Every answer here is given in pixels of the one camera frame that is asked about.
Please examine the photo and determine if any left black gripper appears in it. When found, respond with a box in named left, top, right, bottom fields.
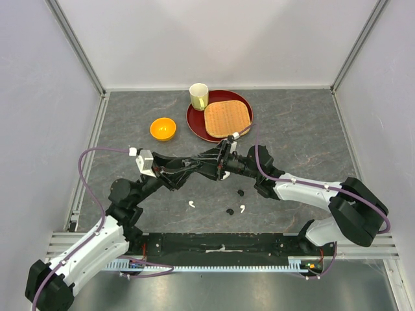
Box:
left=132, top=151, right=198, bottom=205

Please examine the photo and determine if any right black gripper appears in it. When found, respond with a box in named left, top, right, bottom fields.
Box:
left=191, top=139, right=260, bottom=181

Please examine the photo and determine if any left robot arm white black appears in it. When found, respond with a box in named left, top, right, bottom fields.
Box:
left=25, top=146, right=225, bottom=310

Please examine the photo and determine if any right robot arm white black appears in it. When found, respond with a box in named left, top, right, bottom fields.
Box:
left=217, top=140, right=390, bottom=255

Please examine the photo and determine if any woven bamboo square tray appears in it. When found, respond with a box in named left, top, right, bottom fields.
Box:
left=204, top=100, right=252, bottom=138

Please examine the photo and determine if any orange bowl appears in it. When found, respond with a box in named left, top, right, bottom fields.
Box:
left=150, top=117, right=177, bottom=142

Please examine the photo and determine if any cream ceramic mug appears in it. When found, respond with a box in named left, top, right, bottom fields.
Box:
left=189, top=83, right=209, bottom=111

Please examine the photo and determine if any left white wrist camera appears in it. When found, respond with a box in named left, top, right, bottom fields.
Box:
left=136, top=149, right=156, bottom=178

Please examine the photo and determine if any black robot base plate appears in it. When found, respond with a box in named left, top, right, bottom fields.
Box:
left=126, top=233, right=333, bottom=267

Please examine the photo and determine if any slotted cable duct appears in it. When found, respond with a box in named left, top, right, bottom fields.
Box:
left=102, top=259, right=322, bottom=273

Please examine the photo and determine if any aluminium frame rail right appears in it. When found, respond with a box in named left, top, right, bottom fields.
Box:
left=330, top=0, right=390, bottom=95

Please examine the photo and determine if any aluminium frame rail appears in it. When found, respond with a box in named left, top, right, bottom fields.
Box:
left=330, top=0, right=390, bottom=95
left=45, top=0, right=106, bottom=97

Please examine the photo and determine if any aluminium frame rail left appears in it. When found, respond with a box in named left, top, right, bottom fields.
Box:
left=45, top=0, right=106, bottom=97

